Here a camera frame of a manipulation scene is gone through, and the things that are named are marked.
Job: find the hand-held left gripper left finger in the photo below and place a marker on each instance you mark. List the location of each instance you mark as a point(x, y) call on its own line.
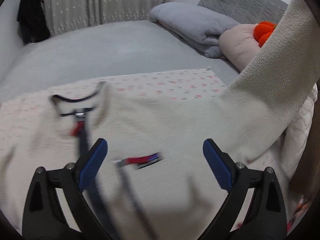
point(93, 163)

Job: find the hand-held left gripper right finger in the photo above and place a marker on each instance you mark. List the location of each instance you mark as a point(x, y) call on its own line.
point(217, 165)

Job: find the cream fleece zip jacket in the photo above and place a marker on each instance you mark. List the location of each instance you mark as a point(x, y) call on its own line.
point(162, 130)

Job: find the white quilted cloth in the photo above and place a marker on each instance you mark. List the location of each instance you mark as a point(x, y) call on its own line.
point(300, 127)

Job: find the red printed cloth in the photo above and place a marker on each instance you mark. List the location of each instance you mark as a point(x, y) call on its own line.
point(298, 210)

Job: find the floral print blanket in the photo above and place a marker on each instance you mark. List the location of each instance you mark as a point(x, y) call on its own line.
point(170, 82)

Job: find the grey bed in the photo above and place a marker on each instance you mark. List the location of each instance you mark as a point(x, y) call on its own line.
point(100, 52)

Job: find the pale pink pillow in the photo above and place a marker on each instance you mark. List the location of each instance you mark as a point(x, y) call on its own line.
point(240, 43)

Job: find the orange plush fruit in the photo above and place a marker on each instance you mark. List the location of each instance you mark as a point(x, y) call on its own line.
point(263, 31)

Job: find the folded grey blanket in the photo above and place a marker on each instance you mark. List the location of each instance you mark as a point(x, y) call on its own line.
point(192, 22)

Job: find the black hanging garment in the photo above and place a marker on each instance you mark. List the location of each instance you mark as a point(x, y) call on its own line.
point(32, 15)

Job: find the grey quilted pillow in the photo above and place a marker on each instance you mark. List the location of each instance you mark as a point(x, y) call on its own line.
point(240, 2)

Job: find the grey patterned curtain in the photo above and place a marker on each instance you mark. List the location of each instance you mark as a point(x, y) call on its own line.
point(105, 0)

